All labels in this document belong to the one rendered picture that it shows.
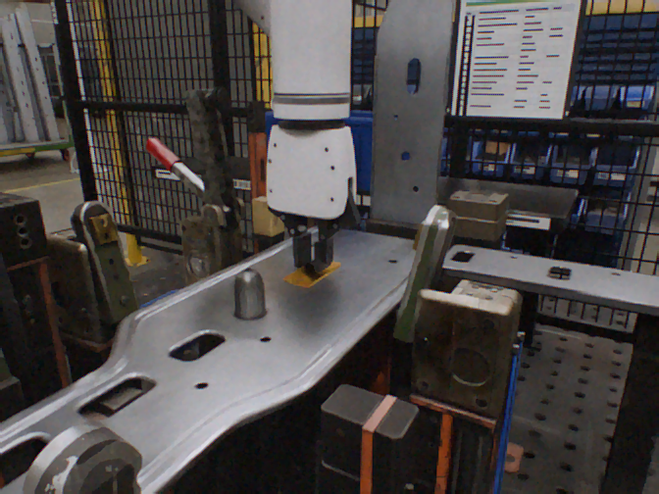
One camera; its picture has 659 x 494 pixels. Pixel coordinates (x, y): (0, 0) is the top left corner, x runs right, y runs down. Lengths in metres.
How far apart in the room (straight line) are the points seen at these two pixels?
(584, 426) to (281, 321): 0.59
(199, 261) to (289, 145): 0.22
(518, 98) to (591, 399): 0.56
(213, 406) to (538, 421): 0.64
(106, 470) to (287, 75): 0.42
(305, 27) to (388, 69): 0.31
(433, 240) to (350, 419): 0.17
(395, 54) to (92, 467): 0.71
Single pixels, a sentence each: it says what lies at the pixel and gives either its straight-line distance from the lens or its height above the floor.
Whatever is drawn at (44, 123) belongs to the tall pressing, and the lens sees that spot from 8.56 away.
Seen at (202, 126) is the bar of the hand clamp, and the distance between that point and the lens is 0.66.
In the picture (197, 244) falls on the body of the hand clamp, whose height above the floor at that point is 1.02.
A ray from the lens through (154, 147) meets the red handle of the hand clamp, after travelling 0.74.
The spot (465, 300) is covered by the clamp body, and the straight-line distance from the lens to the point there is 0.46.
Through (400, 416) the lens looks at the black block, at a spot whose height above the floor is 0.99.
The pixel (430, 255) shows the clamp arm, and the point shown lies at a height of 1.08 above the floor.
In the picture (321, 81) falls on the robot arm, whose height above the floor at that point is 1.23.
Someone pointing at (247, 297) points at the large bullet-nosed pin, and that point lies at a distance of 0.50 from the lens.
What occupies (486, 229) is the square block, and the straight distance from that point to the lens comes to 0.77.
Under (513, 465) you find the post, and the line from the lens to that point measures 0.83.
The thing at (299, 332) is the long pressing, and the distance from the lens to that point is 0.48.
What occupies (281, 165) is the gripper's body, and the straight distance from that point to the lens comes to 0.58.
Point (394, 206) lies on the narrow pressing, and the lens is 0.84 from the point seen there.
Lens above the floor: 1.23
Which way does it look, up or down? 20 degrees down
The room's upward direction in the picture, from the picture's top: straight up
